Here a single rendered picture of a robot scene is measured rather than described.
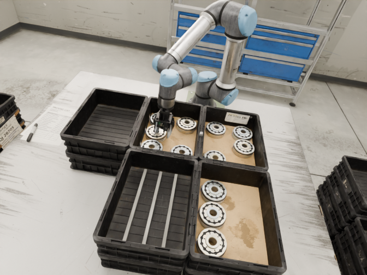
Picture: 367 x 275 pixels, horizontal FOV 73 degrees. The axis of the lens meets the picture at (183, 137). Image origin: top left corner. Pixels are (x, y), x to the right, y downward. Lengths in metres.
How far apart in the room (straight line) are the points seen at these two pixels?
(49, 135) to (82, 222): 0.58
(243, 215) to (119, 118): 0.79
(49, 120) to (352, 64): 3.99
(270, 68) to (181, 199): 2.43
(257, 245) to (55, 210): 0.82
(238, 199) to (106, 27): 3.59
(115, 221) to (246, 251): 0.48
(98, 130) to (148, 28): 2.89
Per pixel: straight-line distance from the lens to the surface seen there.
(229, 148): 1.27
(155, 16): 3.95
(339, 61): 4.38
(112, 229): 0.96
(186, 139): 1.26
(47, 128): 1.58
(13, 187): 1.34
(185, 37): 1.22
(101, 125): 1.34
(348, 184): 1.91
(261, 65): 3.16
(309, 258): 1.24
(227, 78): 1.39
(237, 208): 1.06
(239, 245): 0.99
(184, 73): 1.08
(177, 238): 0.95
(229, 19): 1.26
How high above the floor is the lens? 1.69
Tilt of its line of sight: 42 degrees down
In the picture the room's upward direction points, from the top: 9 degrees clockwise
